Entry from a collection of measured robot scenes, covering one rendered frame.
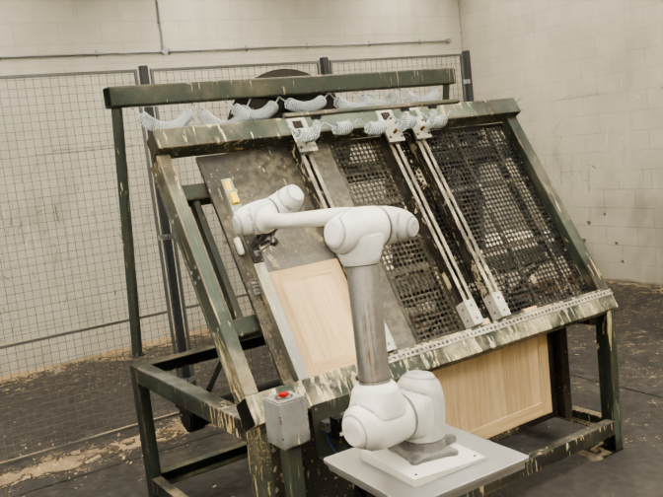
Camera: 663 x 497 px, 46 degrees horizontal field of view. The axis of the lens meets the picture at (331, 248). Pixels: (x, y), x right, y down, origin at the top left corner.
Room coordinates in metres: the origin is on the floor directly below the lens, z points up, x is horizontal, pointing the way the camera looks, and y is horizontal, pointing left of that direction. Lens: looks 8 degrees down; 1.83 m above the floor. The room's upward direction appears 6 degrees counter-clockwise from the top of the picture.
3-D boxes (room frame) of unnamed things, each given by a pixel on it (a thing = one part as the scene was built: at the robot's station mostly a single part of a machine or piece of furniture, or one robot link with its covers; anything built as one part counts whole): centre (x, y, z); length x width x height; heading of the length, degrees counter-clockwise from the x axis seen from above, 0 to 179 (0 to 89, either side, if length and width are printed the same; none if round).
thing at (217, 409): (4.07, -0.17, 0.41); 2.20 x 1.38 x 0.83; 123
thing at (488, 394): (3.88, -0.72, 0.53); 0.90 x 0.02 x 0.55; 123
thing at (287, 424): (2.79, 0.23, 0.84); 0.12 x 0.12 x 0.18; 33
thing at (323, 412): (3.09, -0.10, 0.69); 0.50 x 0.14 x 0.24; 123
